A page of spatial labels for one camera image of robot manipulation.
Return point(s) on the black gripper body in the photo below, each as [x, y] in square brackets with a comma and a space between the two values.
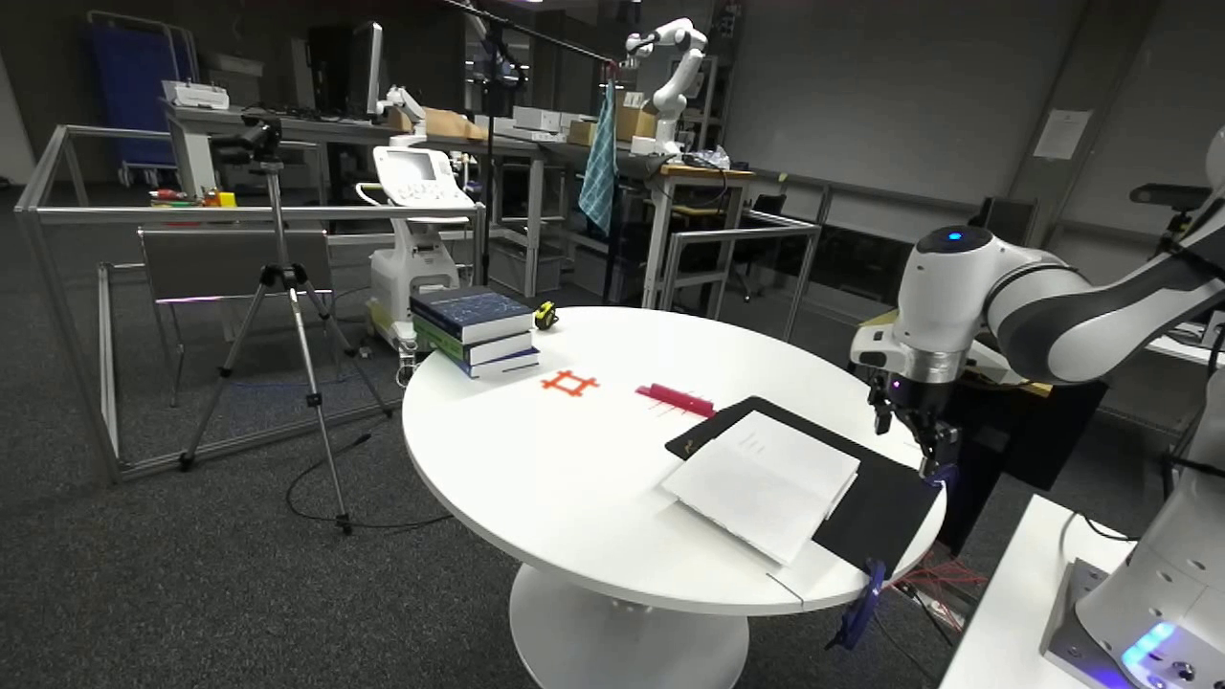
[920, 401]

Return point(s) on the white hardcover book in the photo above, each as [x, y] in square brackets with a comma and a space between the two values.
[767, 484]

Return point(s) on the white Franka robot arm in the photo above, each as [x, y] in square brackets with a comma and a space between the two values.
[1085, 307]

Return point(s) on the small white robot arm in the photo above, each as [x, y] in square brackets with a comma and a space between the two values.
[675, 72]

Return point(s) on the thin blue white book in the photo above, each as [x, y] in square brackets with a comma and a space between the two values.
[501, 364]

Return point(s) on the green and white book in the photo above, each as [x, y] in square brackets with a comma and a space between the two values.
[485, 346]

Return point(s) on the dark blue book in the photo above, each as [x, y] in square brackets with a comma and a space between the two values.
[469, 313]

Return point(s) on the blue table clamp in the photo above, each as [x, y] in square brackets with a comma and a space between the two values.
[864, 610]
[944, 478]

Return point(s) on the black table mat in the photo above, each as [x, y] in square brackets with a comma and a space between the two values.
[880, 510]

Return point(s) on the white robot stand top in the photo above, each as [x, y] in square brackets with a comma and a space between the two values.
[1008, 600]

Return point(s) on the red rectangular block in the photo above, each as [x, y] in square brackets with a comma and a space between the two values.
[675, 401]

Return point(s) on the grey metal railing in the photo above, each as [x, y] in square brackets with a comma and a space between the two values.
[740, 230]

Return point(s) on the white workbench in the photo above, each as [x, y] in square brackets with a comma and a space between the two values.
[690, 175]

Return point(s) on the yellow black tape measure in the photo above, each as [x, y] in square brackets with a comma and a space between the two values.
[544, 317]

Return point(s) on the teal hanging cloth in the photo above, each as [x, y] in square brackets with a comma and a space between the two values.
[595, 175]

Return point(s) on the cardboard box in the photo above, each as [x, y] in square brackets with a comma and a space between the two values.
[449, 124]
[633, 124]

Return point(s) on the black boom pole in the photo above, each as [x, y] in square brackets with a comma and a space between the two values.
[490, 127]

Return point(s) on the white medical cart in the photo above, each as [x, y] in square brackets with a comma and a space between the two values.
[413, 235]

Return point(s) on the dark upright monitor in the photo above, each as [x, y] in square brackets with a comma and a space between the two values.
[344, 64]

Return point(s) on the yellow toy block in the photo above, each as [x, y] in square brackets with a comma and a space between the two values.
[224, 202]

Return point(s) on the red toy block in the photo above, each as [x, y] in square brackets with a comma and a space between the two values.
[163, 198]

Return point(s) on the white box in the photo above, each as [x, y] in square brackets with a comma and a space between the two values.
[195, 96]

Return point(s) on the blue trolley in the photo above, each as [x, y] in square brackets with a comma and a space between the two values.
[136, 91]

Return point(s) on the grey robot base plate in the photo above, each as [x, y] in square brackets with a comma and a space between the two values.
[1085, 627]

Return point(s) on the white wall paper sheet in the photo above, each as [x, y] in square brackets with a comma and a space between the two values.
[1062, 134]

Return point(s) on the white table pedestal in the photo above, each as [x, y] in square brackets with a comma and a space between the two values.
[626, 632]

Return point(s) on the black camera tripod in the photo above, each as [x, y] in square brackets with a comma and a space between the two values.
[302, 346]

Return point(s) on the grey metal frame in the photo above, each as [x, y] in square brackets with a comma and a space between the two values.
[254, 212]

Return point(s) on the small black camera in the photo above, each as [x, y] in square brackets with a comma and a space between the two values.
[263, 141]

